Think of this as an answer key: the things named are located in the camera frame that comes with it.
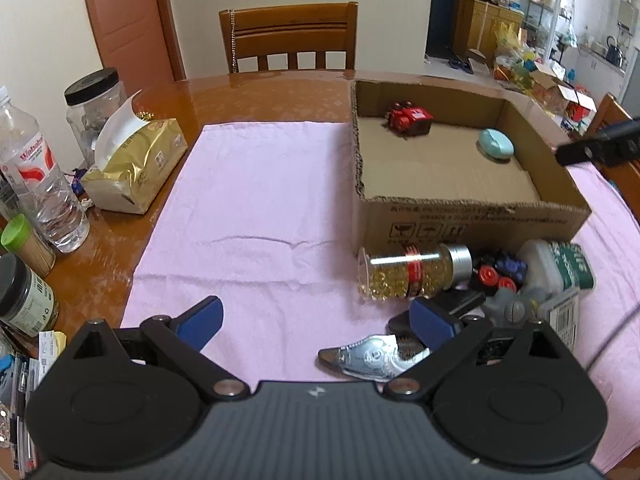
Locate light blue oval case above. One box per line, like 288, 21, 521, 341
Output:
477, 128, 516, 163

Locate clear jar black lid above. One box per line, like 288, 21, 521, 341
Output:
64, 67, 128, 168

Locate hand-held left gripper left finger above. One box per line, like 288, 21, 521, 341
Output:
75, 296, 248, 401

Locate open brown cardboard carton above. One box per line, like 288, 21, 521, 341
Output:
530, 67, 598, 113

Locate pink cloth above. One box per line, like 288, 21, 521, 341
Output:
120, 121, 640, 476

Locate broom with dustpan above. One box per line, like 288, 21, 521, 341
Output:
467, 4, 490, 75

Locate brown wooden door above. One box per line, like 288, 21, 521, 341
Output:
79, 0, 188, 83

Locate grey soft toy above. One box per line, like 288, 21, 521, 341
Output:
482, 287, 546, 328

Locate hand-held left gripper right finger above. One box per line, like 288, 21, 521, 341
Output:
382, 296, 573, 403

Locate metal shelf rack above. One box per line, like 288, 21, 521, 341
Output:
522, 0, 567, 46

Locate silver foil packet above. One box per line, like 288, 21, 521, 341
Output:
317, 335, 431, 383

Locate yellow plastic bag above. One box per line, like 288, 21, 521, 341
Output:
494, 20, 526, 61

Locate glass jar dark lid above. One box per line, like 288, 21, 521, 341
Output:
0, 252, 60, 338

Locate gold tissue pack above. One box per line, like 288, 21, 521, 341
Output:
80, 89, 189, 216

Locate white barcode box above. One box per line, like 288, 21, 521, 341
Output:
542, 287, 581, 356

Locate wooden cabinet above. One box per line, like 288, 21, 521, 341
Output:
462, 0, 526, 63

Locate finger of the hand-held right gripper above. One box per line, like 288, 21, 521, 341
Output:
555, 137, 607, 167

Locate wooden chair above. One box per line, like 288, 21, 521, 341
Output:
582, 92, 640, 196
218, 1, 359, 75

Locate black toy truck red wheels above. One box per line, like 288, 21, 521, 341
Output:
470, 255, 528, 296

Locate clear capsule bottle silver cap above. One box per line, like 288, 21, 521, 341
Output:
356, 242, 473, 303

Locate dark blue door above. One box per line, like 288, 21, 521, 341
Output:
426, 0, 472, 58

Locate white wipes canister green label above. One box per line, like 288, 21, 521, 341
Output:
515, 239, 597, 301

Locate black cable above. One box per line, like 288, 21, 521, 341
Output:
584, 305, 640, 376

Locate red toy car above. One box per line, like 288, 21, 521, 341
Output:
385, 102, 434, 138

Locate cardboard box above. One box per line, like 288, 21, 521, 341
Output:
348, 79, 592, 261

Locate clear water bottle red label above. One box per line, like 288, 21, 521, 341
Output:
0, 85, 91, 254

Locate toothpick holder green lid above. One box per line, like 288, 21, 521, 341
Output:
0, 214, 57, 279

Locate bundle of pens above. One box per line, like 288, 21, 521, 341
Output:
0, 354, 43, 473

